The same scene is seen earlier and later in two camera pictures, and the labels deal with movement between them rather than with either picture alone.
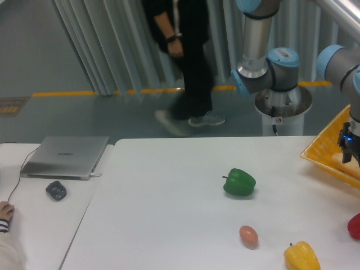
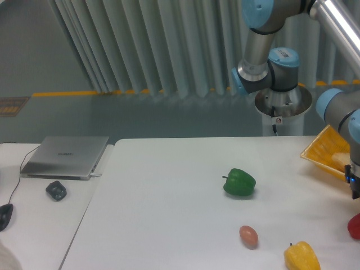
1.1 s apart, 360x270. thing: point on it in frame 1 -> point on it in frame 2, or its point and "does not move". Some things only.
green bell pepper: (239, 182) does not move
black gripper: (349, 144) -> (354, 181)
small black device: (57, 190) does not move
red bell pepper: (353, 226) does not move
